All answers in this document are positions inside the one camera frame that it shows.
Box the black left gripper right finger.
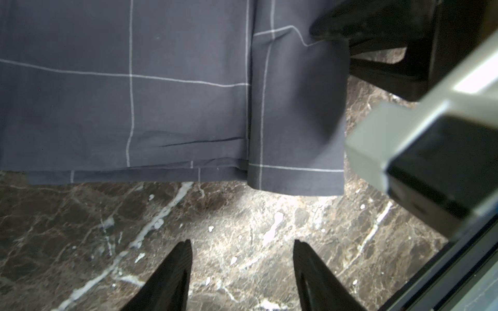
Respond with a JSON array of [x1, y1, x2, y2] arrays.
[[293, 240, 364, 311]]

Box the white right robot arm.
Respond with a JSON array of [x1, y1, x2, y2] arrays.
[[310, 1, 497, 240]]

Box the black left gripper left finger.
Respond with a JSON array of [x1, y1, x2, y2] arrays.
[[121, 240, 193, 311]]

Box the black front mounting rail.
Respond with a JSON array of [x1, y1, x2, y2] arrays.
[[380, 216, 497, 310]]

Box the grey checked pillowcase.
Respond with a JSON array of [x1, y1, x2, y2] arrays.
[[1, 1, 350, 196]]

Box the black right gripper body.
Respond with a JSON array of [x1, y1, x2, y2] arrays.
[[309, 0, 497, 102]]

